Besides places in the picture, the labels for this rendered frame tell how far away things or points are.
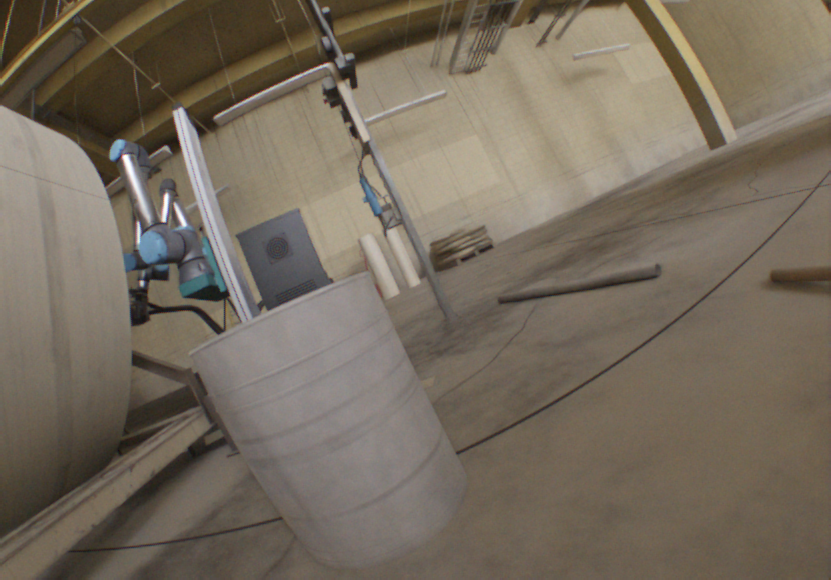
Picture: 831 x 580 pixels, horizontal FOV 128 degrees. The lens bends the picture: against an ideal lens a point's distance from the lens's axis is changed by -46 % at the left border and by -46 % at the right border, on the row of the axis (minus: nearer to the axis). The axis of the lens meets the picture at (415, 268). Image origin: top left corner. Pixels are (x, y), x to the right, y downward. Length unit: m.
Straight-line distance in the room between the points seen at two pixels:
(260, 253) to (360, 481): 1.46
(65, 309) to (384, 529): 1.02
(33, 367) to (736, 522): 1.32
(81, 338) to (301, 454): 0.93
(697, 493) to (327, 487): 0.42
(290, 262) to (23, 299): 1.21
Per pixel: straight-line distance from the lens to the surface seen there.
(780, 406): 0.55
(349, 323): 0.45
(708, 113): 8.18
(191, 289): 1.82
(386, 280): 7.26
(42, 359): 1.16
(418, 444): 0.50
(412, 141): 10.21
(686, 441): 0.53
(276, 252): 1.80
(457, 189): 9.96
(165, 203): 2.51
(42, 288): 1.16
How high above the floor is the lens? 0.34
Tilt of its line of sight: level
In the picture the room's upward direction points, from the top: 25 degrees counter-clockwise
